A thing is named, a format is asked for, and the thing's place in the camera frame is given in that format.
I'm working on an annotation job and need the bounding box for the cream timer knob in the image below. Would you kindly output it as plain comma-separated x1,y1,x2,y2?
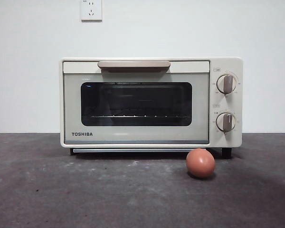
216,113,237,133

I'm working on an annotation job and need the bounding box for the brown oven door handle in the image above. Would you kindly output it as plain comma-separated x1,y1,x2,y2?
97,60,171,73

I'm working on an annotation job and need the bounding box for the silver crumb tray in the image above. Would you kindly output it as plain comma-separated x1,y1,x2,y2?
72,148,207,153

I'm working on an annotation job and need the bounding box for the cream Toshiba toaster oven body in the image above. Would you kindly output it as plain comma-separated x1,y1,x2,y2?
59,57,243,159

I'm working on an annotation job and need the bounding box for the cream temperature knob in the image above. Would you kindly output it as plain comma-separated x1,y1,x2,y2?
216,74,237,95

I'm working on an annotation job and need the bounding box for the white wall socket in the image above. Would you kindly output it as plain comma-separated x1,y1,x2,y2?
81,0,103,22

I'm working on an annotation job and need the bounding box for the glass oven door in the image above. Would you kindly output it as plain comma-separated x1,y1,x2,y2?
62,60,210,144

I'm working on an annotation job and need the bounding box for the brown egg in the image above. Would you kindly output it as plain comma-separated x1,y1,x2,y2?
186,148,216,179

